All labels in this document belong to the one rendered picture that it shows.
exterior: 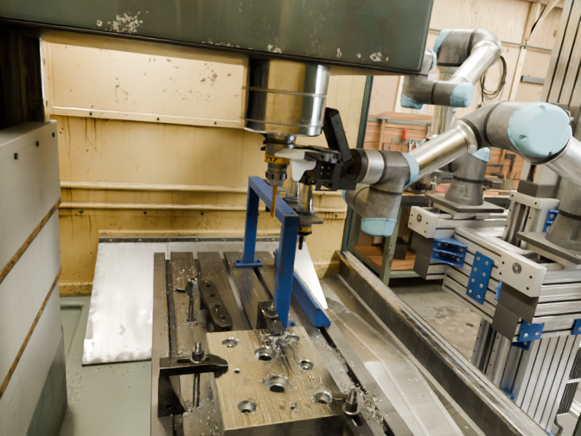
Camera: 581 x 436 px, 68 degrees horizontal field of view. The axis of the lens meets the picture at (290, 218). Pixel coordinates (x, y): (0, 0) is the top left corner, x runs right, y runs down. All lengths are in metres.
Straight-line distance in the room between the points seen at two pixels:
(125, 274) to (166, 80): 0.76
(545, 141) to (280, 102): 0.62
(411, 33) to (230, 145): 1.19
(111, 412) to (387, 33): 1.18
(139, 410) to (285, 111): 0.97
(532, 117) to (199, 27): 0.73
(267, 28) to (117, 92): 1.17
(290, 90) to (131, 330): 1.13
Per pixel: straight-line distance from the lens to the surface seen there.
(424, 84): 1.48
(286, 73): 0.75
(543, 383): 2.08
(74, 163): 1.86
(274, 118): 0.75
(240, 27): 0.69
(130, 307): 1.70
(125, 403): 1.43
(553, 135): 1.13
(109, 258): 1.87
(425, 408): 1.36
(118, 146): 1.83
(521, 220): 1.81
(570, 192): 1.52
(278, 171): 0.82
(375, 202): 0.98
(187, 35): 0.68
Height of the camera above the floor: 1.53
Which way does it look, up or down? 17 degrees down
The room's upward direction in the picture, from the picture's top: 6 degrees clockwise
